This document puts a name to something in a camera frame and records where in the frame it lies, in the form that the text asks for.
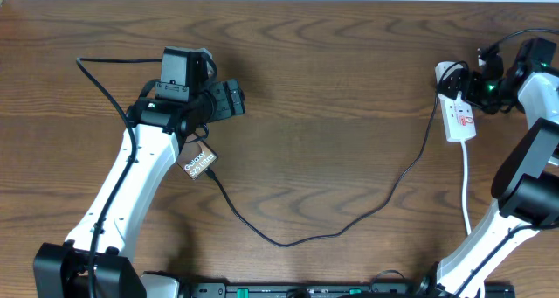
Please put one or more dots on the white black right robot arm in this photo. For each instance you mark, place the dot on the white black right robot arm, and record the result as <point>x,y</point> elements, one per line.
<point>524,194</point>

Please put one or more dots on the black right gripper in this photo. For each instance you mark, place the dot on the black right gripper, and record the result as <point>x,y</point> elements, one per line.
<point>472,79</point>

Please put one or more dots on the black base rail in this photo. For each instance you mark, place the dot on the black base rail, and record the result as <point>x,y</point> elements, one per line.
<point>315,290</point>

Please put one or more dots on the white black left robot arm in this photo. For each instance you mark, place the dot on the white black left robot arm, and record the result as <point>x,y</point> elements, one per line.
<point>96,257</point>

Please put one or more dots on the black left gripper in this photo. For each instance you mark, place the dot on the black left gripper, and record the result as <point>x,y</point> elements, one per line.
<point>228,106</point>

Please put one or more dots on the white power strip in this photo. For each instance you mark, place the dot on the white power strip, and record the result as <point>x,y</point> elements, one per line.
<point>457,115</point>

